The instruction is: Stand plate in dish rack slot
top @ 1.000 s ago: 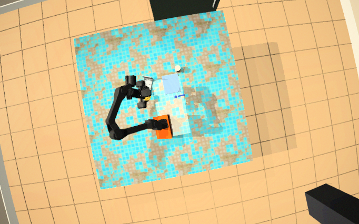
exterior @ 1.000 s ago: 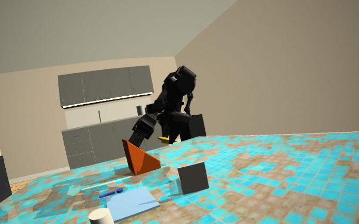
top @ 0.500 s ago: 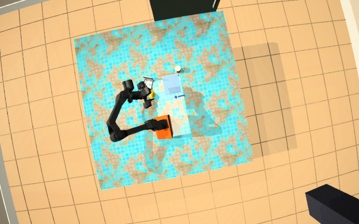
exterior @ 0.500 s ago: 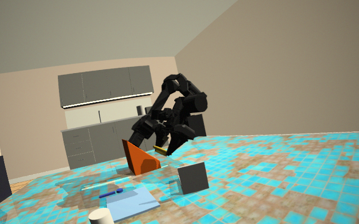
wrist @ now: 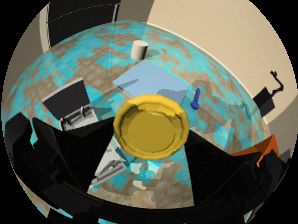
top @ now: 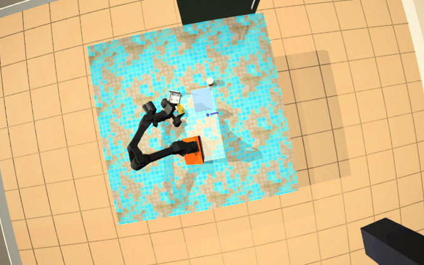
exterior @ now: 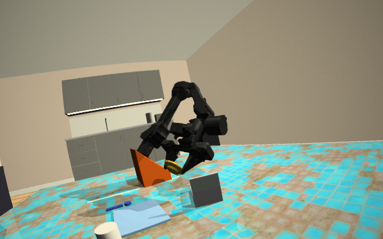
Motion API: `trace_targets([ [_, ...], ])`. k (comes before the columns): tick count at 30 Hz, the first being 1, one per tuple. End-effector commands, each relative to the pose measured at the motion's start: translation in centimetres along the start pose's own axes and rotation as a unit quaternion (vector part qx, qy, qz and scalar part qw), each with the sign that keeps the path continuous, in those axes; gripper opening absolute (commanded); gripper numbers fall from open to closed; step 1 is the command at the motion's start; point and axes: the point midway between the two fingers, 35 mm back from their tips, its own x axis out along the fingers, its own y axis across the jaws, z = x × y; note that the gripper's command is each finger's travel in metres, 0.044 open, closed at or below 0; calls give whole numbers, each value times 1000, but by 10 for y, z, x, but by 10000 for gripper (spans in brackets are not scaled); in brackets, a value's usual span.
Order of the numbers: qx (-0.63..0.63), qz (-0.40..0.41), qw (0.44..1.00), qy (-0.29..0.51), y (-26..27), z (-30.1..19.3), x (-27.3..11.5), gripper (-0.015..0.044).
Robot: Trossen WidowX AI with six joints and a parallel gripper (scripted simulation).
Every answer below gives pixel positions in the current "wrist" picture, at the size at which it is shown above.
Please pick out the light blue flat mat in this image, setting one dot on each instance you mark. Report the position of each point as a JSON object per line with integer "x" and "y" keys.
{"x": 147, "y": 79}

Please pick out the yellow round plate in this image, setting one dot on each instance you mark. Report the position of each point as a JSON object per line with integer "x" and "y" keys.
{"x": 151, "y": 127}

